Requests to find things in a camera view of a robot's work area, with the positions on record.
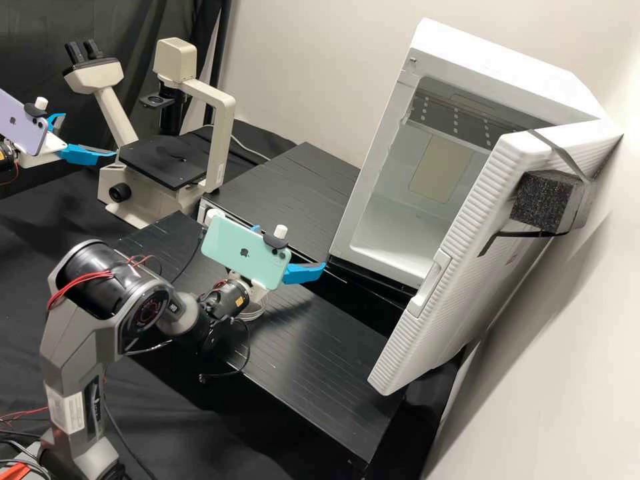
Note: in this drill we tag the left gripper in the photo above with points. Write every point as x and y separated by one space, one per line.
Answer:
42 152

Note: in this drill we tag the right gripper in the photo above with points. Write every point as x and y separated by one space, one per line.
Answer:
257 296

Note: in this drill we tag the petri dish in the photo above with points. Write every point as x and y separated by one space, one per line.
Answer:
256 312

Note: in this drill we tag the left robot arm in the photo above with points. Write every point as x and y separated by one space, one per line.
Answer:
6 156

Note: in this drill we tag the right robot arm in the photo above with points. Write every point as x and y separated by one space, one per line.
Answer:
80 320

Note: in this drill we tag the black platform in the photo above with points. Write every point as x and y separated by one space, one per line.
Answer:
310 360
280 195

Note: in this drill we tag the cream microscope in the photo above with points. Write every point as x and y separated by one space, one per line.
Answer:
215 130

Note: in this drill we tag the incubator door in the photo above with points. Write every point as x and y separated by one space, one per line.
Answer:
465 280

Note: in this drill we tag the white incubator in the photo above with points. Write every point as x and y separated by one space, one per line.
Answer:
480 65

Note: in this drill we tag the right wrist camera phone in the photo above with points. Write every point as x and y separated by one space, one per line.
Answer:
235 247

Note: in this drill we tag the wrist camera phone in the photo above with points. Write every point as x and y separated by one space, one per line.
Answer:
17 125
235 247

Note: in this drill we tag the left wrist camera phone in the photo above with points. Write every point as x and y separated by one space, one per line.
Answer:
17 125

